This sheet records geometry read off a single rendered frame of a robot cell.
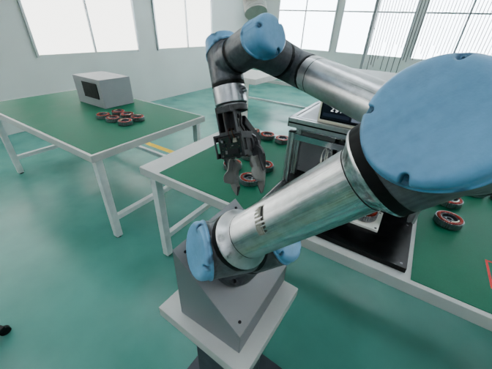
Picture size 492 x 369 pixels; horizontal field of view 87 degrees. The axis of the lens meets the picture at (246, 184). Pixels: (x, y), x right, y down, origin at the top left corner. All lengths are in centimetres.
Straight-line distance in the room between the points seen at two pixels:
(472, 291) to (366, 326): 81
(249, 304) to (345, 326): 113
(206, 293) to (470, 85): 63
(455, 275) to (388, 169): 102
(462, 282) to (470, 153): 101
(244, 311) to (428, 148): 62
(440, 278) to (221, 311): 81
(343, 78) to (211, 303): 58
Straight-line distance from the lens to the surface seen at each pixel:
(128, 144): 203
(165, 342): 171
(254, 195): 133
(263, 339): 84
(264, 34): 52
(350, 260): 112
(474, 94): 26
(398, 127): 26
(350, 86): 50
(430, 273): 120
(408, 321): 204
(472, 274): 130
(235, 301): 75
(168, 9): 650
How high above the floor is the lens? 149
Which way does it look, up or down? 32 degrees down
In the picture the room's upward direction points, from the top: 3 degrees clockwise
